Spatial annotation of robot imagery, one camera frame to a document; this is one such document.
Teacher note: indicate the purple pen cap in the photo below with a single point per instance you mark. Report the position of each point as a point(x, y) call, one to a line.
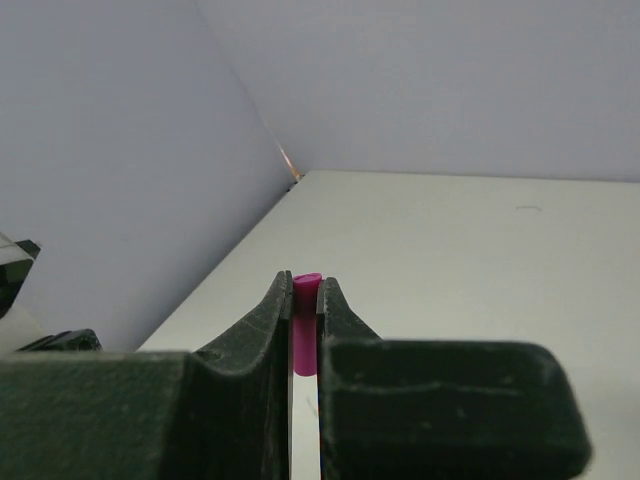
point(305, 291)

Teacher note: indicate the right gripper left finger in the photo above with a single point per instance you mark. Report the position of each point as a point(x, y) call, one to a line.
point(70, 410)

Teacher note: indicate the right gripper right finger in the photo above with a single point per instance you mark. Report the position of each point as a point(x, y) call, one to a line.
point(440, 409)

